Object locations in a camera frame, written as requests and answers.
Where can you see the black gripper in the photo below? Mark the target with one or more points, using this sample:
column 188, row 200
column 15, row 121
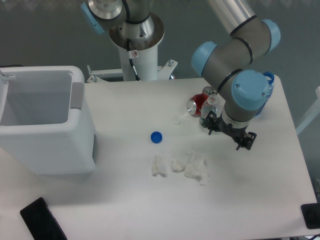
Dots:
column 239, row 135

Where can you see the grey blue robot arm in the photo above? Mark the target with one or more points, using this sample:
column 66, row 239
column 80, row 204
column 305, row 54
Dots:
column 224, row 67

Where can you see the middle crumpled paper ball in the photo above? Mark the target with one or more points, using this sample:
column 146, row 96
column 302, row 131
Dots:
column 177, row 166

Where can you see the crumpled paper ball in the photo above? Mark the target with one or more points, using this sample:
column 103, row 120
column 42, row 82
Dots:
column 177, row 166
column 158, row 167

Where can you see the left crumpled paper ball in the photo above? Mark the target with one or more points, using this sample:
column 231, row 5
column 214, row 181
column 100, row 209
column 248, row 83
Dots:
column 158, row 167

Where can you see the clear plastic bottle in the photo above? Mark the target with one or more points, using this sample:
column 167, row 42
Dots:
column 211, row 104

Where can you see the crushed red soda can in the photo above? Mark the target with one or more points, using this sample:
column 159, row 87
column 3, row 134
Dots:
column 194, row 104

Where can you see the large crumpled paper tissue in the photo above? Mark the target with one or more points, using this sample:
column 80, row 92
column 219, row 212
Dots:
column 196, row 167

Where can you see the white bottle cap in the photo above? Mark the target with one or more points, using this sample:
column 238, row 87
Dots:
column 175, row 120

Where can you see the blue bottle cap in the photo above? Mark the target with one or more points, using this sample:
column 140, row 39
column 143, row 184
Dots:
column 156, row 137

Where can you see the black device at edge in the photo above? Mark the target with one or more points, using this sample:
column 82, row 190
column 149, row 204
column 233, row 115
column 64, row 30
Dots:
column 311, row 215

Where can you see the white plastic bin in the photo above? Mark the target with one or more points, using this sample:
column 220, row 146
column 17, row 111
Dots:
column 45, row 121

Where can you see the black smartphone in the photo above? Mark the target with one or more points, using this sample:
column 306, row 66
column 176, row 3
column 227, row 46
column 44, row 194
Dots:
column 40, row 221

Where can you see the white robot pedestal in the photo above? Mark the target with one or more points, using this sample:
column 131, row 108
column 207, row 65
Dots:
column 137, row 45

